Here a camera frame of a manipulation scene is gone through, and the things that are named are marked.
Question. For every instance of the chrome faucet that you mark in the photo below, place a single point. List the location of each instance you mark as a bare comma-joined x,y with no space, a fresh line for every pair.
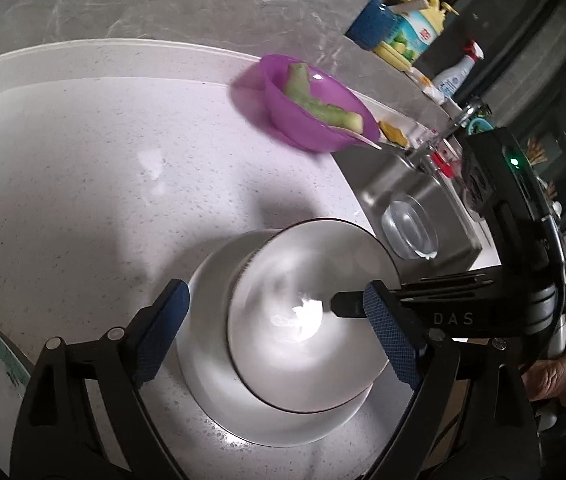
459,117

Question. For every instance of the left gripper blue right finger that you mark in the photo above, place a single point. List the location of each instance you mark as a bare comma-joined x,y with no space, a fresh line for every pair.
403,354

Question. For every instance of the floral patterned ceramic bowl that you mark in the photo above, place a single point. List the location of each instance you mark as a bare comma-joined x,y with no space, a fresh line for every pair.
285,343

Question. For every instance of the large white bowl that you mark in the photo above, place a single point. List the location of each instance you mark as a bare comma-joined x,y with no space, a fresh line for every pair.
208,369

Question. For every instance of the yellow sponge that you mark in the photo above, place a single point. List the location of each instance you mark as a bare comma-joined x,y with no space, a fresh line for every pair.
394,135

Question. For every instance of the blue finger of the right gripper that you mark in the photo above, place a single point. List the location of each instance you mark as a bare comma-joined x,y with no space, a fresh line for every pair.
348,305

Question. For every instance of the teal colander with greens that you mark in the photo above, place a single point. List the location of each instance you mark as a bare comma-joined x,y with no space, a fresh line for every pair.
477,125

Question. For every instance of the stainless steel sink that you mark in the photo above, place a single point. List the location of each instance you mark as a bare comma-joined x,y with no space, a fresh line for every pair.
376,176

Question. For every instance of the white spray bottle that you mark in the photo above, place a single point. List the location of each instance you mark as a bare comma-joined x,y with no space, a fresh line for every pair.
449,81

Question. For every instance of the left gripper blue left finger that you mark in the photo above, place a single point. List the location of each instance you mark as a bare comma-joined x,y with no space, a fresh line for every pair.
155,328

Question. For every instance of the clear glass bowl in sink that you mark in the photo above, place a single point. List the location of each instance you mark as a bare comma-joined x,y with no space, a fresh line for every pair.
409,231

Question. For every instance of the green peeled vegetable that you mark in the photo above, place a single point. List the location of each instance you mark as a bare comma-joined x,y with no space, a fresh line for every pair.
297,88

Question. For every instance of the blue cup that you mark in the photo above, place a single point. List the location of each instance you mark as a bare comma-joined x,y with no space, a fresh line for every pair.
373,24

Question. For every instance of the purple plastic basin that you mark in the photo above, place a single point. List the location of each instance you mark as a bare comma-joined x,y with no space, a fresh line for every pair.
299,127

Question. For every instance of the yellow dish soap bottle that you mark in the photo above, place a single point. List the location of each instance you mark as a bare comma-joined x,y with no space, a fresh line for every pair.
413,34

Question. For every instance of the chopstick holder with chopsticks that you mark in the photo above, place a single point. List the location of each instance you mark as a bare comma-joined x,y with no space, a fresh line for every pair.
536,155

